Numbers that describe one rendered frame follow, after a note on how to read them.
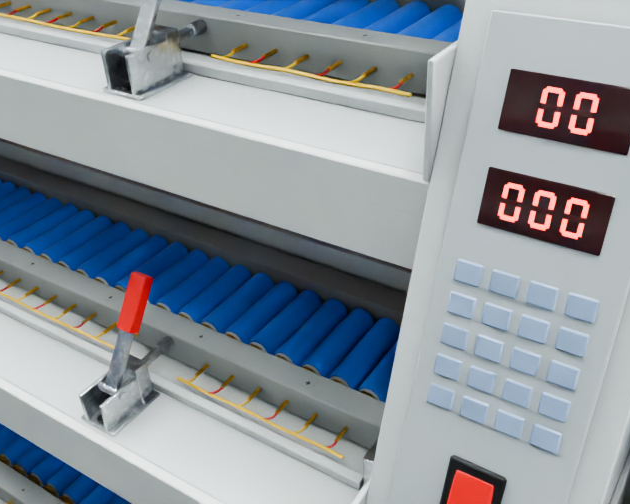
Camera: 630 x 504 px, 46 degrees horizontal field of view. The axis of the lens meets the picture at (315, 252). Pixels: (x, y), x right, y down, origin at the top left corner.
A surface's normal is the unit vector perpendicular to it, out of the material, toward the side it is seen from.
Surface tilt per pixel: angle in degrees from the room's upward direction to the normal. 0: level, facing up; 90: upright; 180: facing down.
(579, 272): 90
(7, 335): 20
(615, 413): 90
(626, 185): 90
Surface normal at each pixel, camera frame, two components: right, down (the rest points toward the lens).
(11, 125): -0.55, 0.49
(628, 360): -0.53, 0.17
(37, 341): -0.04, -0.83
